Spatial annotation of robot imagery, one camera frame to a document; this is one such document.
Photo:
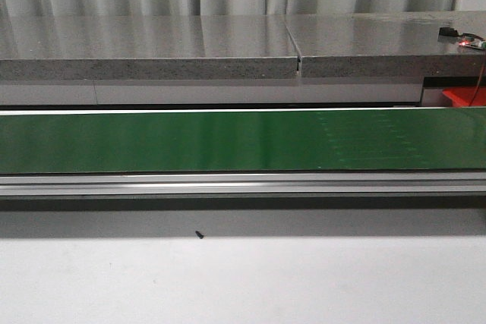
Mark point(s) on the grey stone slab right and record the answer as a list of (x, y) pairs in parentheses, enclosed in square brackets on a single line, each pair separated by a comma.
[(403, 44)]

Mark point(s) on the grey stone slab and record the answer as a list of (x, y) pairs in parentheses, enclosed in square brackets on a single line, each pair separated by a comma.
[(146, 48), (403, 44)]

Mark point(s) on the green conveyor belt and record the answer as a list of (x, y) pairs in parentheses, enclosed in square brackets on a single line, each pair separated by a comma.
[(290, 140)]

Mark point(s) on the grey stone slab left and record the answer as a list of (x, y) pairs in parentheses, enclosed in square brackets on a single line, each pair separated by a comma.
[(146, 48)]

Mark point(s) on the red plastic bin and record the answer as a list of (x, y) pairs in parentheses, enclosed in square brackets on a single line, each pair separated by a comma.
[(465, 96)]

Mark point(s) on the black sensor module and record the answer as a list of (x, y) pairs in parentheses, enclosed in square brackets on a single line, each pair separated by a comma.
[(448, 32)]

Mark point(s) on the green circuit board red LED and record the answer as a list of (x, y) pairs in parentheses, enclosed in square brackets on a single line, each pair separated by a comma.
[(472, 43)]

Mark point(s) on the aluminium conveyor front rail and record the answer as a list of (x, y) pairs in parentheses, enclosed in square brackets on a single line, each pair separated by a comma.
[(300, 184)]

